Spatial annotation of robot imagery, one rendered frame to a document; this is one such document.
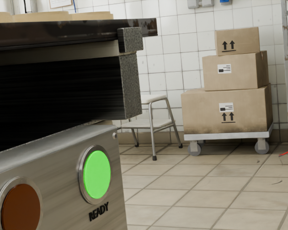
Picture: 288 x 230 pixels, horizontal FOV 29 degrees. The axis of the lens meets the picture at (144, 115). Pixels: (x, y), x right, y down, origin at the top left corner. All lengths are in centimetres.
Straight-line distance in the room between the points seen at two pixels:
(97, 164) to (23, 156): 6
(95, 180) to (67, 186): 3
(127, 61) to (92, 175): 10
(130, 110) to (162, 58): 413
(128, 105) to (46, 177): 11
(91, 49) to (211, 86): 363
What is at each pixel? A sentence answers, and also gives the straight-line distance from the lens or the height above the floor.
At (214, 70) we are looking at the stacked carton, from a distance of 401.
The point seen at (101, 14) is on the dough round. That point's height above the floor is 92.
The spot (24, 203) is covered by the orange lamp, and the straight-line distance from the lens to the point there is 31.
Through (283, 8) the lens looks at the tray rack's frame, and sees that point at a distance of 350.
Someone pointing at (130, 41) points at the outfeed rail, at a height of 90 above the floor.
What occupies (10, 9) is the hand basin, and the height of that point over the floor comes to 127.
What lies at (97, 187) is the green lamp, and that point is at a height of 80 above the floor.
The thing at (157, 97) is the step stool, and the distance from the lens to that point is 412.
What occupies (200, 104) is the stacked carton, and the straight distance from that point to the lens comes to 396.
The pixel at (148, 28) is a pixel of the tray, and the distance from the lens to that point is 46.
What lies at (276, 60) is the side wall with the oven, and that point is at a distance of 430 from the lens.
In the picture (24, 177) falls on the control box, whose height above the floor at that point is 83.
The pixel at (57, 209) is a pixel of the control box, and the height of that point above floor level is 80.
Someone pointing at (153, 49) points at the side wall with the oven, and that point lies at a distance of 457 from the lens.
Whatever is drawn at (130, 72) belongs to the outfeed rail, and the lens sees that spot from 42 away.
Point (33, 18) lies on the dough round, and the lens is 38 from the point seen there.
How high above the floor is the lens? 90
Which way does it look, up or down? 8 degrees down
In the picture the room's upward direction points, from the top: 6 degrees counter-clockwise
